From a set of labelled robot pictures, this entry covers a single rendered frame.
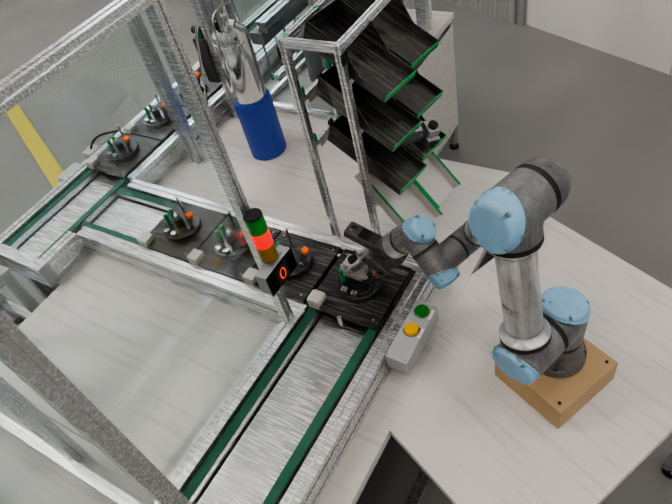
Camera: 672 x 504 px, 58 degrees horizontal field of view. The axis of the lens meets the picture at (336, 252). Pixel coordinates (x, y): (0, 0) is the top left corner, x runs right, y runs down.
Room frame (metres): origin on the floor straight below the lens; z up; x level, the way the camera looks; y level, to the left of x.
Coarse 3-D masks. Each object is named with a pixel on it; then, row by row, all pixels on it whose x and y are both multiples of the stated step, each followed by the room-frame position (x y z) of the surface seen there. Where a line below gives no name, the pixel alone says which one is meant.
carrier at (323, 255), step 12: (276, 240) 1.50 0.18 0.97; (288, 240) 1.48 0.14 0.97; (300, 240) 1.46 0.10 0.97; (312, 240) 1.45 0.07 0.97; (300, 252) 1.39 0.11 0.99; (312, 252) 1.39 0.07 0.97; (324, 252) 1.38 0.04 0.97; (336, 252) 1.36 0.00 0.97; (300, 264) 1.33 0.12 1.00; (312, 264) 1.34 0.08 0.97; (324, 264) 1.32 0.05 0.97; (300, 276) 1.30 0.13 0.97; (312, 276) 1.29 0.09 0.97; (324, 276) 1.29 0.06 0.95; (288, 288) 1.27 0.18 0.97; (300, 288) 1.25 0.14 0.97; (312, 288) 1.24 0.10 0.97; (300, 300) 1.21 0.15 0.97
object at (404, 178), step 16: (336, 128) 1.46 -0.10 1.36; (336, 144) 1.48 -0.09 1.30; (352, 144) 1.42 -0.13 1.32; (368, 144) 1.48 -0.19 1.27; (368, 160) 1.38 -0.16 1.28; (384, 160) 1.42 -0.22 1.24; (400, 160) 1.42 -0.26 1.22; (416, 160) 1.40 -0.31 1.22; (384, 176) 1.37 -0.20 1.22; (400, 176) 1.36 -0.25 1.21; (416, 176) 1.35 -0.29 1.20; (400, 192) 1.30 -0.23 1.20
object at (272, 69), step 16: (240, 0) 2.48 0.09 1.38; (256, 0) 2.42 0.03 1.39; (272, 0) 2.37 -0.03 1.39; (288, 0) 2.32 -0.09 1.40; (304, 0) 2.27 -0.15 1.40; (240, 16) 2.50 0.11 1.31; (256, 16) 2.44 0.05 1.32; (272, 16) 2.39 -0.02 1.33; (288, 16) 2.33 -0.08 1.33; (256, 32) 2.46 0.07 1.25; (272, 32) 2.40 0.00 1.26; (256, 48) 2.48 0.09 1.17; (272, 48) 2.42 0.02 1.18; (272, 64) 2.44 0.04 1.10; (304, 64) 2.32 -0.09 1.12; (320, 64) 2.26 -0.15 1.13; (272, 80) 2.45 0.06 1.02; (304, 80) 2.33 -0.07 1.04; (272, 96) 2.47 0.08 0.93; (288, 96) 2.41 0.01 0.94
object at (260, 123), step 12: (240, 108) 2.12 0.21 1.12; (252, 108) 2.10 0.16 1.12; (264, 108) 2.11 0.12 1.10; (240, 120) 2.15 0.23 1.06; (252, 120) 2.10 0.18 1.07; (264, 120) 2.11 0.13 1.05; (276, 120) 2.14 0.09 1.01; (252, 132) 2.11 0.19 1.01; (264, 132) 2.10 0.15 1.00; (276, 132) 2.12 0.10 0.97; (252, 144) 2.13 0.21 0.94; (264, 144) 2.10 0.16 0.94; (276, 144) 2.11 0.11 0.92; (264, 156) 2.11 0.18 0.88; (276, 156) 2.11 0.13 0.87
